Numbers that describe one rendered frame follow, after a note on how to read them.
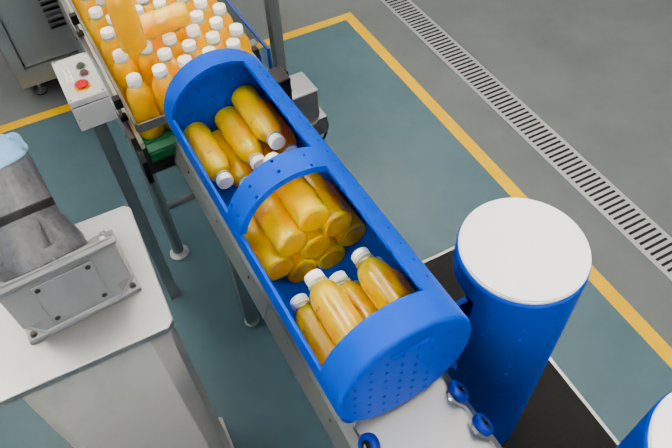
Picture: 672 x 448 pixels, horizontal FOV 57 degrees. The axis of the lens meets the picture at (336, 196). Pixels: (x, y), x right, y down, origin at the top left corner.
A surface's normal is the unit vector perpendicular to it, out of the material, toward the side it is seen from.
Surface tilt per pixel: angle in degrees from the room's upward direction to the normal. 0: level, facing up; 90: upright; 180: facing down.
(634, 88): 0
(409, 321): 4
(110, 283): 90
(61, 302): 90
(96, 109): 90
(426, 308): 20
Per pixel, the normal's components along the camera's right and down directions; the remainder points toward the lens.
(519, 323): -0.14, 0.75
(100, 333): -0.04, -0.65
